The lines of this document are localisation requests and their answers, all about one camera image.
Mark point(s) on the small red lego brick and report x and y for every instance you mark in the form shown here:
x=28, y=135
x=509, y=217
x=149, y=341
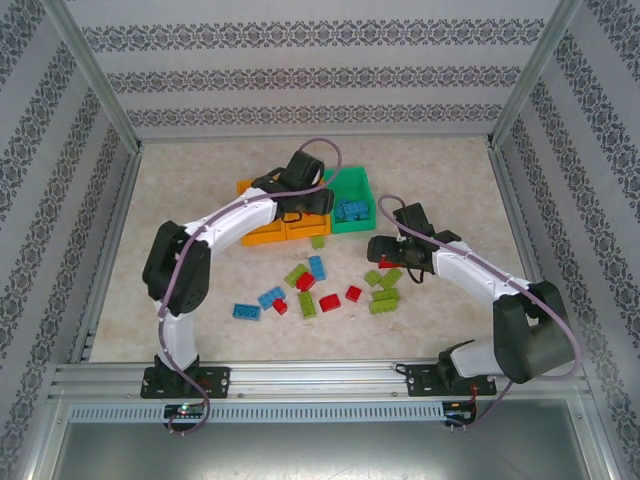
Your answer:
x=280, y=306
x=354, y=293

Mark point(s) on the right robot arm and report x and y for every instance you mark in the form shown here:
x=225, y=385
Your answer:
x=530, y=345

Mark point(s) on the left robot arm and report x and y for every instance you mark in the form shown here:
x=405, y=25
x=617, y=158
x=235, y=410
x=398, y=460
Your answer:
x=175, y=270

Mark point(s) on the green plastic bin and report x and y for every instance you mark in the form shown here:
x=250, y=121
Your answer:
x=350, y=177

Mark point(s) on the orange plastic bin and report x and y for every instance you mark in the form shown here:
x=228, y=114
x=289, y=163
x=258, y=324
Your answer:
x=260, y=237
x=310, y=230

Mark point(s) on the upturned blue lego brick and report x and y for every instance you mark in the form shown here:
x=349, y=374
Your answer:
x=246, y=311

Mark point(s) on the right circuit board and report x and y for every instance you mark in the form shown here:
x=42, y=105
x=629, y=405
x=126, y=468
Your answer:
x=460, y=412

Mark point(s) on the circuit board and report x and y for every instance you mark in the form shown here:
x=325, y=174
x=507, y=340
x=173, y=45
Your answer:
x=185, y=411
x=460, y=412

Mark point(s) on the grey metal front panel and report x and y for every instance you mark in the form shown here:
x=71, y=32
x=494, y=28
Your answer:
x=320, y=450

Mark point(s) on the left circuit board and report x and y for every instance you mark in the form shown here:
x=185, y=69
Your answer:
x=185, y=411

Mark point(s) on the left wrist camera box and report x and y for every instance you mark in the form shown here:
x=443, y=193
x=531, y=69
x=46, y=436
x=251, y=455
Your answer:
x=318, y=174

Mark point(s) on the aluminium back rail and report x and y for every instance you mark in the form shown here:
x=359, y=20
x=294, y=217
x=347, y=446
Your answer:
x=315, y=136

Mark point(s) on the aluminium side rail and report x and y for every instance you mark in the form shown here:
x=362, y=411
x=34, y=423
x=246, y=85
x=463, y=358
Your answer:
x=515, y=215
x=112, y=240

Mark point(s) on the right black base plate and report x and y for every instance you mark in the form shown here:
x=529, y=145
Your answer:
x=420, y=382

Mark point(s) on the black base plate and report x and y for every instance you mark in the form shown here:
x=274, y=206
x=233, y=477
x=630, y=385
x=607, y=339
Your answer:
x=220, y=382
x=420, y=382

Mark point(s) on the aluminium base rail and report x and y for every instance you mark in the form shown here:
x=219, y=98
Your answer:
x=320, y=380

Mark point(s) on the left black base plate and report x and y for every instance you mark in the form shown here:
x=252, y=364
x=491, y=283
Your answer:
x=220, y=382

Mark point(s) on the aluminium frame post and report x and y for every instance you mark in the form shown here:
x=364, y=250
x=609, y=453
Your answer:
x=90, y=70
x=535, y=70

